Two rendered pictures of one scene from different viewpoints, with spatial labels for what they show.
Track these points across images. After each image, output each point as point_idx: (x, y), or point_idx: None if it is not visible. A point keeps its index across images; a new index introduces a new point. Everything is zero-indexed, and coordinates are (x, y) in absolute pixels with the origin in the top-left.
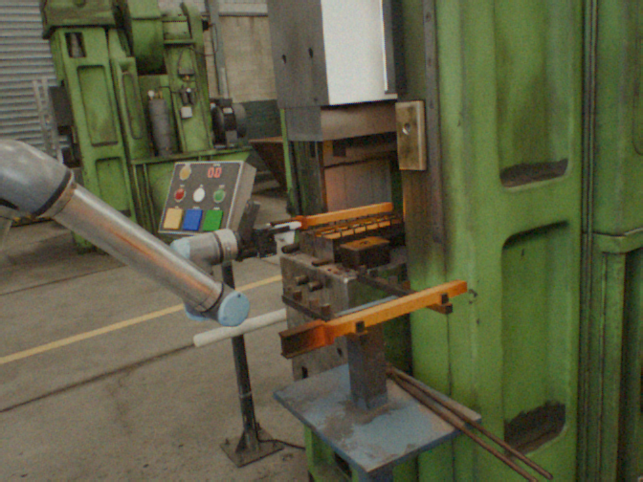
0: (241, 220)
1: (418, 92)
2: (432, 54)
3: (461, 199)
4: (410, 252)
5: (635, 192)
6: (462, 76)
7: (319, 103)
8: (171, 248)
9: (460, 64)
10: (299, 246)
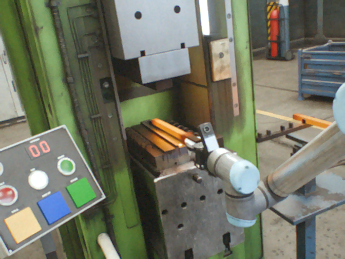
0: (208, 142)
1: (222, 34)
2: (230, 11)
3: (248, 86)
4: (217, 130)
5: None
6: (249, 22)
7: (187, 46)
8: (245, 172)
9: (246, 16)
10: (156, 166)
